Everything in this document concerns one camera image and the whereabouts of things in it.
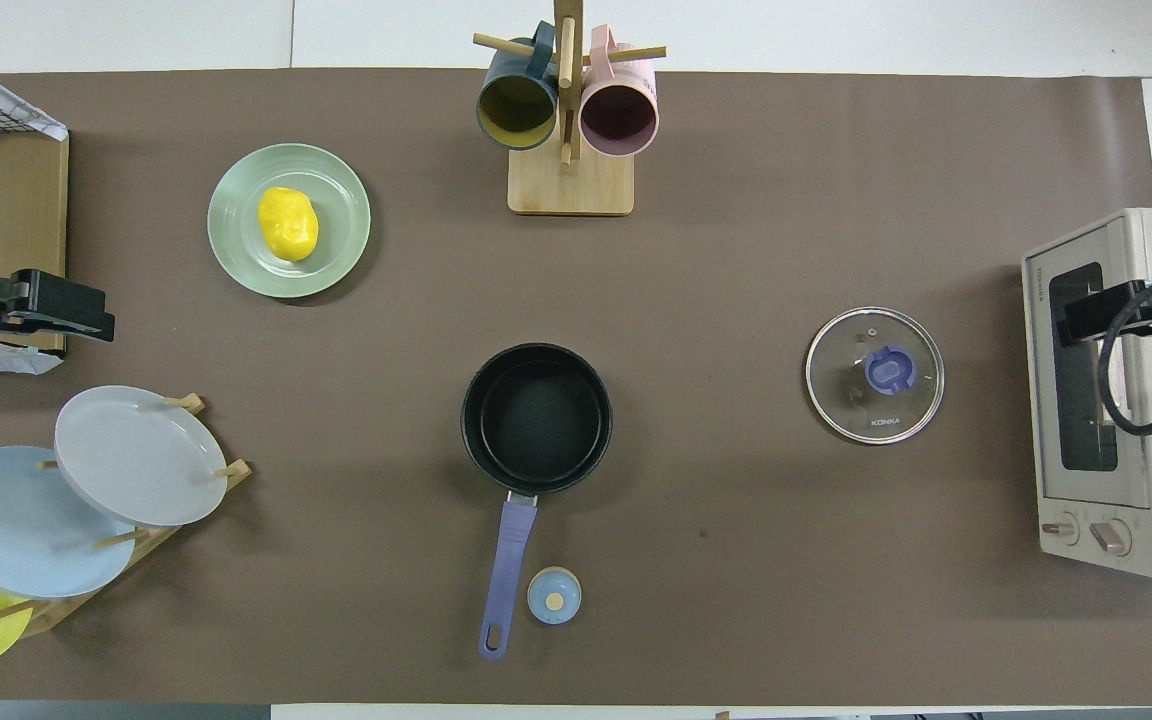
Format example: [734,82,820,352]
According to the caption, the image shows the light blue plate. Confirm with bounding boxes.
[0,446,138,600]

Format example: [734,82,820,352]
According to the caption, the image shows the grey plate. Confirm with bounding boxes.
[54,386,230,528]

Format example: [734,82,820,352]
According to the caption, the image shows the green plate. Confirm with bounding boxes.
[207,143,372,299]

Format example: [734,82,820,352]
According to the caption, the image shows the wooden plate rack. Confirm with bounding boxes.
[0,393,254,641]

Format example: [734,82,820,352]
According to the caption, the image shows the glass lid with blue knob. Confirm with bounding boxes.
[805,306,946,445]

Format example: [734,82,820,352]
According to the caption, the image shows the dark blue mug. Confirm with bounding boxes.
[476,22,562,152]

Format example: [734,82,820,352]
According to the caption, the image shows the pink mug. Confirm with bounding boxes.
[579,25,660,158]

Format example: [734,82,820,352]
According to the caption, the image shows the wooden mug tree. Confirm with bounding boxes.
[473,0,667,217]

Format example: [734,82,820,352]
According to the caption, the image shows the wooden shelf with wire mesh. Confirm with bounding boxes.
[0,72,71,353]

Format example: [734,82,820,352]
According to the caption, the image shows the black pot with purple handle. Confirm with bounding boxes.
[461,343,614,661]

